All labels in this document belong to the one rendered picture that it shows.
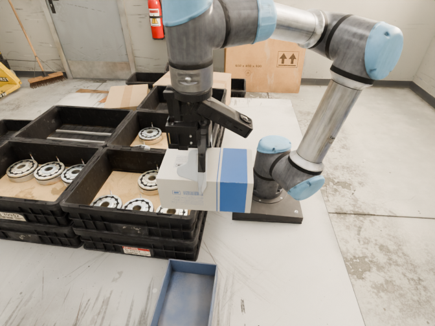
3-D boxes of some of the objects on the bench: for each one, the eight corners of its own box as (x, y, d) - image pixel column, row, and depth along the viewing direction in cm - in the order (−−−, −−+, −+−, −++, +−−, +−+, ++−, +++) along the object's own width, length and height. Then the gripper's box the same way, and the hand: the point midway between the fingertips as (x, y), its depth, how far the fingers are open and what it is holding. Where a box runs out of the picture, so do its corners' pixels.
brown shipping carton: (150, 130, 151) (145, 105, 141) (111, 134, 148) (103, 108, 138) (151, 107, 174) (147, 83, 164) (116, 110, 171) (111, 86, 161)
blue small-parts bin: (171, 270, 85) (169, 258, 80) (217, 275, 83) (217, 264, 79) (151, 341, 69) (147, 331, 65) (208, 350, 68) (207, 340, 63)
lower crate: (211, 199, 109) (210, 177, 102) (197, 266, 86) (195, 244, 78) (118, 190, 113) (112, 169, 106) (81, 251, 90) (69, 229, 83)
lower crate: (118, 190, 113) (112, 169, 106) (81, 251, 90) (69, 229, 83) (33, 182, 117) (21, 160, 110) (-23, 238, 94) (-44, 216, 87)
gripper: (175, 68, 56) (183, 146, 68) (150, 112, 40) (166, 202, 53) (216, 68, 55) (217, 147, 67) (206, 113, 40) (210, 204, 52)
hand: (207, 172), depth 60 cm, fingers closed on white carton, 14 cm apart
